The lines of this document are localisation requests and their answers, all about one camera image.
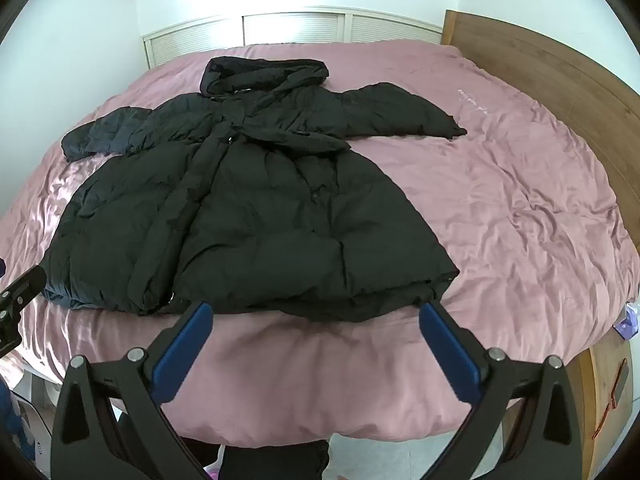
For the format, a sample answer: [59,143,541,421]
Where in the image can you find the white louvred closet doors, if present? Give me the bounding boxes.
[142,7,446,68]

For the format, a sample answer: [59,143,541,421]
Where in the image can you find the black hooded puffer coat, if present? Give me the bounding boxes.
[42,56,468,323]

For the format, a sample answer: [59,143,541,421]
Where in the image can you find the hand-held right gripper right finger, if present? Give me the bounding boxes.
[417,300,593,480]

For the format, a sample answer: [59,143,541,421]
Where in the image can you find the purple packet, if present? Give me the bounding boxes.
[616,302,640,342]

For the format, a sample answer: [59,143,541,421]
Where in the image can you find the white plastic box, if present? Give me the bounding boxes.
[10,355,63,413]

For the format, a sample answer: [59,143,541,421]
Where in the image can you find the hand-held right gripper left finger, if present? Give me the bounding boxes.
[50,301,216,480]

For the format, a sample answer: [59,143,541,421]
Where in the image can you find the red cord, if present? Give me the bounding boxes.
[591,360,632,442]

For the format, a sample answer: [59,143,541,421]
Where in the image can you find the pink duvet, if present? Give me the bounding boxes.
[0,37,640,448]

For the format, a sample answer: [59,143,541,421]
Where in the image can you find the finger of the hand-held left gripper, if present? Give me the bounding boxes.
[0,265,47,356]

